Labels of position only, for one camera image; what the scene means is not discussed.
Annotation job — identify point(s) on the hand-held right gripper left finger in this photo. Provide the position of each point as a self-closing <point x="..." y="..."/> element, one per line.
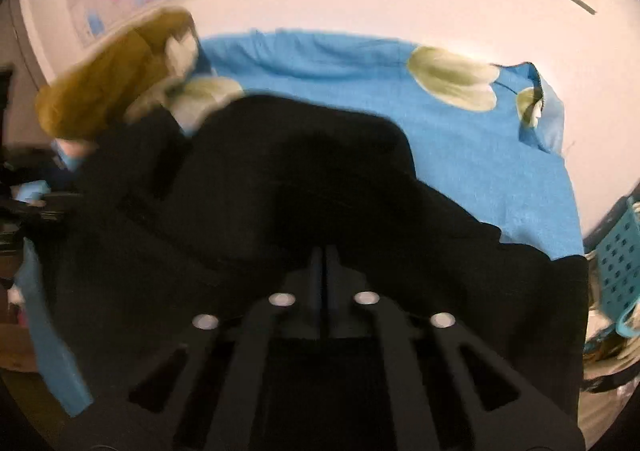
<point x="290" y="326"/>

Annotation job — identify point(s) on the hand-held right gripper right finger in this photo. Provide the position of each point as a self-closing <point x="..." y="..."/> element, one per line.
<point x="360" y="326"/>

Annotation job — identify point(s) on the black button jacket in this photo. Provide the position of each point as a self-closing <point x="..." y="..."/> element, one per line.
<point x="250" y="211"/>

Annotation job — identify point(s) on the mustard yellow garment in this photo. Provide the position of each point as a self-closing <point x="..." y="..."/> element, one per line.
<point x="100" y="81"/>

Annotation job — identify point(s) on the blue floral bed sheet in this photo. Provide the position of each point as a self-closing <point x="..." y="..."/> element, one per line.
<point x="450" y="146"/>

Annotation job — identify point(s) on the teal perforated plastic basket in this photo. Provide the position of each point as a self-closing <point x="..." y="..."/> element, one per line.
<point x="620" y="261"/>

